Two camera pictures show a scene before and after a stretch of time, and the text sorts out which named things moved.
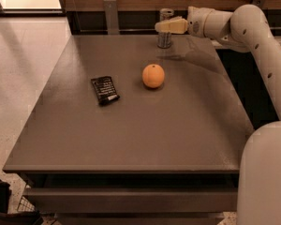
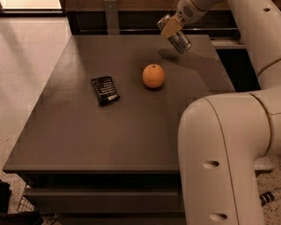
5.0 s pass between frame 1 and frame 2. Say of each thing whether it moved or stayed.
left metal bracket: stayed
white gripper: moved
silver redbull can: moved
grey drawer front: stayed
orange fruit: stayed
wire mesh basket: stayed
